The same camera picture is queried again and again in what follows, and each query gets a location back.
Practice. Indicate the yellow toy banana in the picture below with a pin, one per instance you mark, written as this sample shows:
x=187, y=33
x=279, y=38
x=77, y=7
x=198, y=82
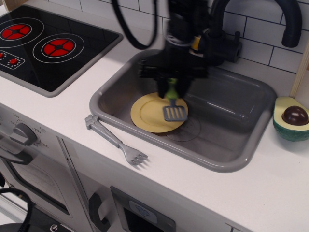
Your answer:
x=195, y=43

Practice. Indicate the dishwasher door panel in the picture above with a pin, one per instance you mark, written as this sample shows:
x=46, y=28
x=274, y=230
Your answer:
x=135, y=216

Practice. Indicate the black toy faucet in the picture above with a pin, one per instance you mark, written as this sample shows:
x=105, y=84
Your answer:
x=217, y=48

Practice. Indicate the grey oven door handle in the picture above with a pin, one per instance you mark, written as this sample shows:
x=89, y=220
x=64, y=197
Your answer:
x=7, y=153

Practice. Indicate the green handled grey spatula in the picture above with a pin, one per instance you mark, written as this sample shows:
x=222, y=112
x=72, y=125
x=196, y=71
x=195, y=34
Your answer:
x=173, y=112

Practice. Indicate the dark grey cabinet handle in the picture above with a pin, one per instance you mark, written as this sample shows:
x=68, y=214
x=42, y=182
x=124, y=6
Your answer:
x=94, y=204

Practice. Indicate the grey toy fork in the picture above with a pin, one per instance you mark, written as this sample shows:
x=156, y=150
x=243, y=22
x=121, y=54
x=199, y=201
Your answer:
x=132, y=156

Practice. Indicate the black toy stovetop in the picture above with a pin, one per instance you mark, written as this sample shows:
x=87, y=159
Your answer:
x=46, y=52

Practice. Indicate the halved toy avocado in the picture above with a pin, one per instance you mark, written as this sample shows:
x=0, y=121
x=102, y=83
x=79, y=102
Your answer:
x=291, y=119

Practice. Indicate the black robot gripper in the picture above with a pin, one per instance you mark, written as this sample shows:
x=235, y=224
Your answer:
x=174, y=61

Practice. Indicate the toy oven door window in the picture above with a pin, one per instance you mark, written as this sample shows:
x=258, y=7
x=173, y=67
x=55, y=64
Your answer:
x=39, y=181

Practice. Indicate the yellow toy plate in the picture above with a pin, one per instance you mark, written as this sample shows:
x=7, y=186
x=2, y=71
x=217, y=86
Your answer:
x=147, y=114

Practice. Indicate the grey plastic sink basin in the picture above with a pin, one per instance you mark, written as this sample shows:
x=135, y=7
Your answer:
x=227, y=114

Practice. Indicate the grey oven knob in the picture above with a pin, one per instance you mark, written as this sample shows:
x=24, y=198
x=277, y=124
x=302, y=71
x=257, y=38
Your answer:
x=23, y=134

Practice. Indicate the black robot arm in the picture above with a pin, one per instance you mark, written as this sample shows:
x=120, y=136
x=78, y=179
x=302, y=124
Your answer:
x=188, y=18

